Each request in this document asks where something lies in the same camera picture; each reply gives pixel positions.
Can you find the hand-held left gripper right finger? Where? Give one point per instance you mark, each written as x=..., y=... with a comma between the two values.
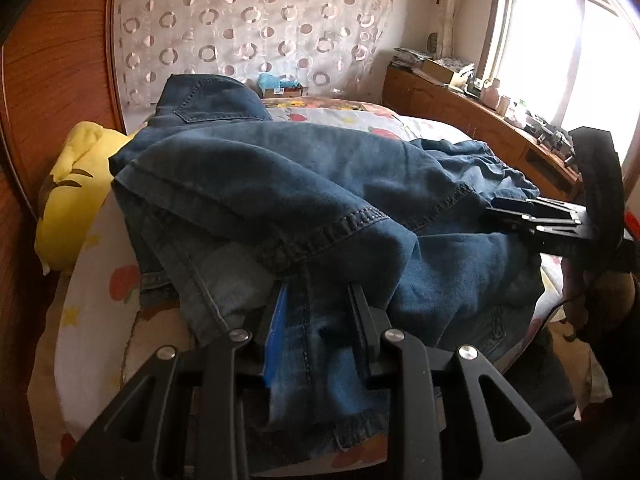
x=363, y=330

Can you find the long wooden cabinet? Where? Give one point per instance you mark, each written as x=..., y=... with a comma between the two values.
x=450, y=110

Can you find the light blue cloth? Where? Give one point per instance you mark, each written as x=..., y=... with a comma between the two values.
x=272, y=81

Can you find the circle patterned curtain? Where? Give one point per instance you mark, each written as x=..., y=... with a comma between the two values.
x=250, y=25

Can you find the open brown box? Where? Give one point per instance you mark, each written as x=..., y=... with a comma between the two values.
x=442, y=71

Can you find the pile of papers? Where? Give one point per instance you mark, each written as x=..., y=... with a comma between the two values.
x=407, y=57

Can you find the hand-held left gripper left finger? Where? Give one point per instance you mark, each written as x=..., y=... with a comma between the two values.
x=277, y=332

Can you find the window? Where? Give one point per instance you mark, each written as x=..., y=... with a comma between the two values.
x=560, y=45

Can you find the yellow plush toy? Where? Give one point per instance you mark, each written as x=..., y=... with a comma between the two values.
x=70, y=200

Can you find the person's right forearm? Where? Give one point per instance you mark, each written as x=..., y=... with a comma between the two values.
x=622, y=300

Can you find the blue denim pants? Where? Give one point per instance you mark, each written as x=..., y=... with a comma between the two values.
x=210, y=97
x=300, y=200

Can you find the person's right hand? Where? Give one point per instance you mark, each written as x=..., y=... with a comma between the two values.
x=575, y=300

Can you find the small cardboard box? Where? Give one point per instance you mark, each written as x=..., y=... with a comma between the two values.
x=282, y=92

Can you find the pink jar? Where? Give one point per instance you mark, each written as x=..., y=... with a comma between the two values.
x=489, y=91

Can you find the pale window curtain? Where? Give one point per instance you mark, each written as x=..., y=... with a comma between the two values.
x=447, y=10

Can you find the folded blue denim pants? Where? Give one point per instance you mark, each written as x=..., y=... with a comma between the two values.
x=210, y=97

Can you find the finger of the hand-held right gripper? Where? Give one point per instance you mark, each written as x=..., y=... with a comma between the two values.
x=530, y=208
x=555, y=237

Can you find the bed with floral sheet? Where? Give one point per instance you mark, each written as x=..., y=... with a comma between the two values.
x=90, y=340

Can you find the black gadget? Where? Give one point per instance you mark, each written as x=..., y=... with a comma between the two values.
x=547, y=132

